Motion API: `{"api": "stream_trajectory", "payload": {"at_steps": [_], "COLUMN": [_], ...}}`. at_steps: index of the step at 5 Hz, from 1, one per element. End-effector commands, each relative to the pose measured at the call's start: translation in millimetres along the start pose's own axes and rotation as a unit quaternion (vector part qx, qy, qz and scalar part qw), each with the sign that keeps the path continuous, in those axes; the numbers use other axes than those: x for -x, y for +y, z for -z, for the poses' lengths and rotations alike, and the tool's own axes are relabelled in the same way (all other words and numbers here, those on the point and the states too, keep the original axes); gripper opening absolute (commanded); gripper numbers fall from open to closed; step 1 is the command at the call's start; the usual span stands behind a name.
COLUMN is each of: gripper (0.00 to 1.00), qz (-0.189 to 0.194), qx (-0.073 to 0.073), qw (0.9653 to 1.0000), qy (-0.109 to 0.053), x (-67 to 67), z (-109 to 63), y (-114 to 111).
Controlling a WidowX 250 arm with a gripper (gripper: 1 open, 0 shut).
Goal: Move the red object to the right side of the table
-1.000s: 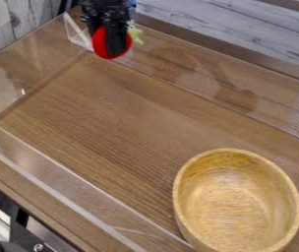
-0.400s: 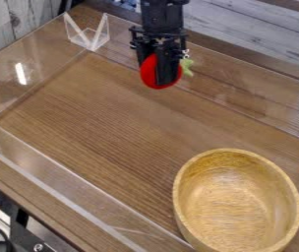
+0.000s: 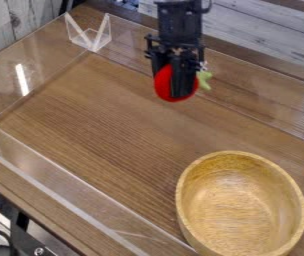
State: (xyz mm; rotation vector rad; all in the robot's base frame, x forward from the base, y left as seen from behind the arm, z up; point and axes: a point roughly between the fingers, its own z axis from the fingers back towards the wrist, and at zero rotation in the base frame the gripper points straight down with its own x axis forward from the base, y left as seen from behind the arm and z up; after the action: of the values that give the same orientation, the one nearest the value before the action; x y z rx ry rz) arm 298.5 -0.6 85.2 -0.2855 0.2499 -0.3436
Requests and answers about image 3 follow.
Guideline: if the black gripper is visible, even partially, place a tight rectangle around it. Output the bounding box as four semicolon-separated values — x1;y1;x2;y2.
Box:
145;1;206;99

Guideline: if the red plush strawberry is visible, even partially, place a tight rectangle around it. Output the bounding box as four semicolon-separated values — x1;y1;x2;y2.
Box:
153;64;212;103

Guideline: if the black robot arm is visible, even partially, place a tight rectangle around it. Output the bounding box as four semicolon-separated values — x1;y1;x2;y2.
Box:
143;0;212;103

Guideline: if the oval wooden bowl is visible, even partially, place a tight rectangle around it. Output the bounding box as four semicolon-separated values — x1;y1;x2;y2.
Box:
174;151;304;256

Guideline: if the clear acrylic tray enclosure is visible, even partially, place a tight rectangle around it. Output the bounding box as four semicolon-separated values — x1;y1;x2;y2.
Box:
0;7;304;256

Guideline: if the black table leg bracket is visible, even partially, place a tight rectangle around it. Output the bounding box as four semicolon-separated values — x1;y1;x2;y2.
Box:
10;210;78;256

